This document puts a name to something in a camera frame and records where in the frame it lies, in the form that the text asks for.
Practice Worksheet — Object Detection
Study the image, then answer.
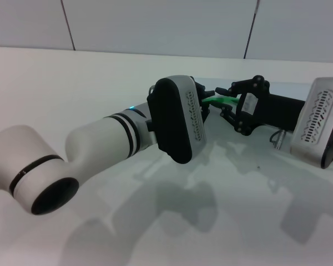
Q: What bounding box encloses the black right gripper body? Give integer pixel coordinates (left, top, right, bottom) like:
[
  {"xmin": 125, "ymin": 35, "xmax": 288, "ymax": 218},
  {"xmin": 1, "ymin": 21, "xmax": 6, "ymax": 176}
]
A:
[{"xmin": 236, "ymin": 92, "xmax": 306, "ymax": 134}]

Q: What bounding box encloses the clear document bag green zip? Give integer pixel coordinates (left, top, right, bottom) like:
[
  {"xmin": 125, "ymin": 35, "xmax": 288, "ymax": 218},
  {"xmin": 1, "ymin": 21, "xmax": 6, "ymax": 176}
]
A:
[{"xmin": 194, "ymin": 76, "xmax": 333, "ymax": 164}]

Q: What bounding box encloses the silver right arm cable plug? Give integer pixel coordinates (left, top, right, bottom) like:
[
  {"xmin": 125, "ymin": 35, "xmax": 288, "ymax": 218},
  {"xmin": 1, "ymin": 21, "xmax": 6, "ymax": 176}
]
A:
[{"xmin": 269, "ymin": 129, "xmax": 289, "ymax": 150}]

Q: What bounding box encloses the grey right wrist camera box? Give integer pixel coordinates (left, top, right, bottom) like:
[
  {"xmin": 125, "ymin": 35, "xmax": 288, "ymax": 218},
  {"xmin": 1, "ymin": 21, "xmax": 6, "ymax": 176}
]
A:
[{"xmin": 290, "ymin": 76, "xmax": 333, "ymax": 170}]

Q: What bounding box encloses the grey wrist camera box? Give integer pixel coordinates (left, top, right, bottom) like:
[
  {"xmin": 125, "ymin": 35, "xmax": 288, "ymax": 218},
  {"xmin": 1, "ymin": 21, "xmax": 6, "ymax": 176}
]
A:
[
  {"xmin": 290, "ymin": 76, "xmax": 333, "ymax": 170},
  {"xmin": 146, "ymin": 75, "xmax": 208, "ymax": 165}
]

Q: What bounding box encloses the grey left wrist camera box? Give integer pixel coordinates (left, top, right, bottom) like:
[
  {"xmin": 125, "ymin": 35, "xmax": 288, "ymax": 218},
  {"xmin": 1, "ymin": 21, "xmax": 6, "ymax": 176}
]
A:
[{"xmin": 146, "ymin": 75, "xmax": 208, "ymax": 165}]

